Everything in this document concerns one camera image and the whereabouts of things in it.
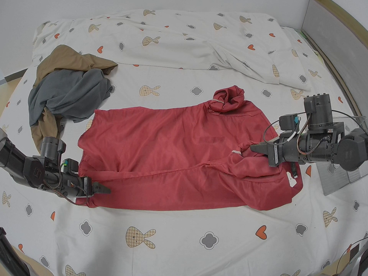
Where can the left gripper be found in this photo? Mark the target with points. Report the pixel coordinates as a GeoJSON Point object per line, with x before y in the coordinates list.
{"type": "Point", "coordinates": [74, 185]}

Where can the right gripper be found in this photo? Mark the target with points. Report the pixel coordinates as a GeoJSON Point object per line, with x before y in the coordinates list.
{"type": "Point", "coordinates": [284, 151]}

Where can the red shirt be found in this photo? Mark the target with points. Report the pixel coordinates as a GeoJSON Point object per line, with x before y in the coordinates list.
{"type": "Point", "coordinates": [172, 142]}

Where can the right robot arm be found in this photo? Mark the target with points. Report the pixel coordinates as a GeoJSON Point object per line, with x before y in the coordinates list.
{"type": "Point", "coordinates": [352, 151]}

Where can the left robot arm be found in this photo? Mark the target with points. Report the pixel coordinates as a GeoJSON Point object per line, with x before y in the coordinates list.
{"type": "Point", "coordinates": [17, 162]}

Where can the clear plastic box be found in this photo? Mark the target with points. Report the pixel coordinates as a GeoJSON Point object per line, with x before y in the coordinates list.
{"type": "Point", "coordinates": [333, 182]}

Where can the grey garment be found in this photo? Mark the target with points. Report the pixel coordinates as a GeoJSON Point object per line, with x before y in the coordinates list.
{"type": "Point", "coordinates": [74, 96]}

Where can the white printed quilt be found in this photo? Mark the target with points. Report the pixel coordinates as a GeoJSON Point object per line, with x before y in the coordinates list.
{"type": "Point", "coordinates": [187, 47]}

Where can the brown garment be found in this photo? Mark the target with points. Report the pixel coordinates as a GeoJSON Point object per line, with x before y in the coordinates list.
{"type": "Point", "coordinates": [66, 57]}

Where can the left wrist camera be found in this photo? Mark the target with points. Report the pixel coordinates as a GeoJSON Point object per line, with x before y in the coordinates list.
{"type": "Point", "coordinates": [70, 165]}

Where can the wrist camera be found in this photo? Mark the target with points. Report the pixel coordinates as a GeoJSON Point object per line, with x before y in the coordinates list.
{"type": "Point", "coordinates": [289, 122]}
{"type": "Point", "coordinates": [70, 165]}

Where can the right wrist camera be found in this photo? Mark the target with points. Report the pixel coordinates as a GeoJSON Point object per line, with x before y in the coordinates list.
{"type": "Point", "coordinates": [289, 122]}

